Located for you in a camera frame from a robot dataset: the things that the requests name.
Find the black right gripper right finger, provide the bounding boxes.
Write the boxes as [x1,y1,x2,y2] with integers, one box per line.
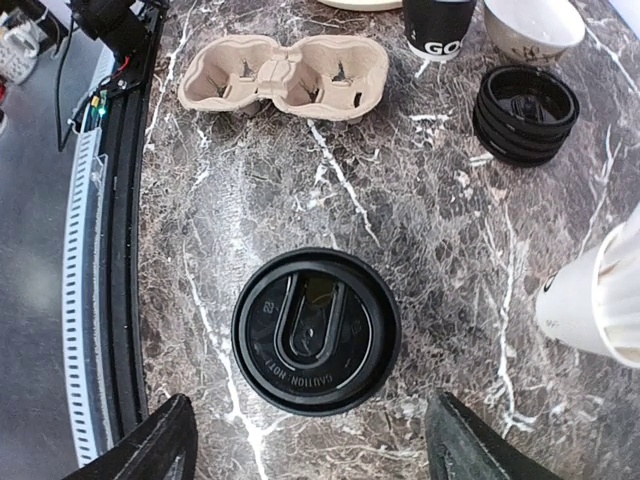
[426,392,558,480]

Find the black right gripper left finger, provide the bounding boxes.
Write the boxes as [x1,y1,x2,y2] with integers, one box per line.
[68,393,198,480]

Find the black coffee cup lid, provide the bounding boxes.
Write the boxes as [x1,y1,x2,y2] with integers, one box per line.
[231,247,402,417]

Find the stack of black lids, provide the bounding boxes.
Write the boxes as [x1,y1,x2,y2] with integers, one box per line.
[472,65,580,168]

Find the stack of paper cups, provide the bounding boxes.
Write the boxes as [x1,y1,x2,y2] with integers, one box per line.
[402,0,477,62]

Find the white cup holding straws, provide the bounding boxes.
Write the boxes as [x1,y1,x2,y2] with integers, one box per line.
[535,209,639,369]

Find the brown pulp cup carrier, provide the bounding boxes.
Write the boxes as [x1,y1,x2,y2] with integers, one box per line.
[177,35,389,122]

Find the white ceramic bowl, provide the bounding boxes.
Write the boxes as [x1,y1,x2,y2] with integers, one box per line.
[484,0,586,65]

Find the beige round plate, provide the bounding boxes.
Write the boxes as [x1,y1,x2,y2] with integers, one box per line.
[318,0,402,12]

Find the white slotted cable duct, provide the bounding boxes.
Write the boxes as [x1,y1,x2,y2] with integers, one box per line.
[60,102,112,469]

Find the black front rail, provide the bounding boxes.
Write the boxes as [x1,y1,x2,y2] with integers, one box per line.
[94,1,169,444]

